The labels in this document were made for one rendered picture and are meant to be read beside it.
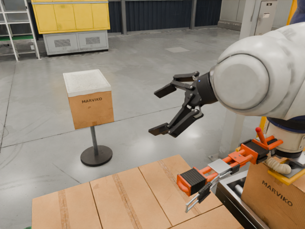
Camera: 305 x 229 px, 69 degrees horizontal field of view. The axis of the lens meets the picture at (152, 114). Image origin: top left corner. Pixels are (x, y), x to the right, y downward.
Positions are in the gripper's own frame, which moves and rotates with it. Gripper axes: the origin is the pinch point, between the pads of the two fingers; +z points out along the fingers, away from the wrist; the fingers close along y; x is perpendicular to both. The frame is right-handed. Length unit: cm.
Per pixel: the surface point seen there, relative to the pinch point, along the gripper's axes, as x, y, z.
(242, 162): -47.1, 0.0, -3.0
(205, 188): -29.1, -14.5, 2.5
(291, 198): -99, -2, -4
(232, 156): -44.8, 2.3, -0.1
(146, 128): -153, 129, 188
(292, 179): -73, 0, -13
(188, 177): -26.7, -10.8, 8.2
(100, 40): -144, 564, 486
